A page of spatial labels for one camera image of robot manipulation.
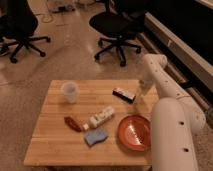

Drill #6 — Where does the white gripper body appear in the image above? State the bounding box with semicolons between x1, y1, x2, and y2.
135;79;153;103

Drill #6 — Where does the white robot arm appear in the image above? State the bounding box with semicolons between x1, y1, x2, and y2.
139;54;206;171

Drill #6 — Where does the orange plate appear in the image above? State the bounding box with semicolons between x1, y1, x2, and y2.
117;115;151;152

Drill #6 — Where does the white plastic bottle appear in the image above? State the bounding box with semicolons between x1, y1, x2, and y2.
83;106;115;130

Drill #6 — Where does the blue sponge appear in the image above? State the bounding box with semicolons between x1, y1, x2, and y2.
84;128;108;146

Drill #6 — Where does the wooden table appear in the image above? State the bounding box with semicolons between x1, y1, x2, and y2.
23;79;160;167

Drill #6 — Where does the black office chair right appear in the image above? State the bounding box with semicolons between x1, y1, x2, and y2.
89;0;148;67

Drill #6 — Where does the black office chair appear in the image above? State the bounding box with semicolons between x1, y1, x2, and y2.
89;0;148;67
0;0;51;63

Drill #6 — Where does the clear plastic cup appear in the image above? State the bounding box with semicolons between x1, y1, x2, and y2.
61;81;78;104

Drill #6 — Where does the brown snack packet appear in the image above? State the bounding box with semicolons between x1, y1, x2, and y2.
64;117;81;132

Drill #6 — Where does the black office chair left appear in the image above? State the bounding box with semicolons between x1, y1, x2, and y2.
0;0;51;63

